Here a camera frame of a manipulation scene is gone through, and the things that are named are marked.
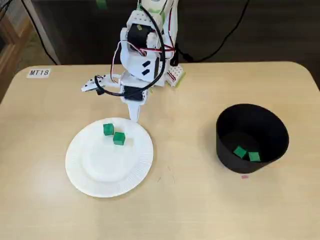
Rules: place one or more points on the green block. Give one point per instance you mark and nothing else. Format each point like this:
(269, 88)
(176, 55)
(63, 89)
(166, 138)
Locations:
(119, 138)
(254, 156)
(108, 130)
(240, 152)

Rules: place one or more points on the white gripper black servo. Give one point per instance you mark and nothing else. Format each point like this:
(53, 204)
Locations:
(133, 93)

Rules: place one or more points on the white paper plate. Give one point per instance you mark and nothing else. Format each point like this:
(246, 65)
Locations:
(110, 170)

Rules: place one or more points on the small pink sticker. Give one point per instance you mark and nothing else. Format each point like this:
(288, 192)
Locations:
(244, 177)

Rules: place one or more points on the wooden furniture frame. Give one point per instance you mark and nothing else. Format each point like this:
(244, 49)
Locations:
(15, 50)

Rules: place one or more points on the white MT18 label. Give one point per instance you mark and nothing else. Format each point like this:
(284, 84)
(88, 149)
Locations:
(38, 72)

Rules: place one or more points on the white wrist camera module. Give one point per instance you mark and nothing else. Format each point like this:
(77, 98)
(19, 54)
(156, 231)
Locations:
(88, 86)

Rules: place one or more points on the green tape piece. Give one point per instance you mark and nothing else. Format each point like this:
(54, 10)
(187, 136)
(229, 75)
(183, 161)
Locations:
(101, 3)

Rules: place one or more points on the black pot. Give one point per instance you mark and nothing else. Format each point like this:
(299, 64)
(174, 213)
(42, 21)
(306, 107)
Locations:
(250, 165)

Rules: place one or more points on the white metal post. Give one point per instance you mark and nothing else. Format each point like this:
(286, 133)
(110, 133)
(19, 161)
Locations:
(42, 32)

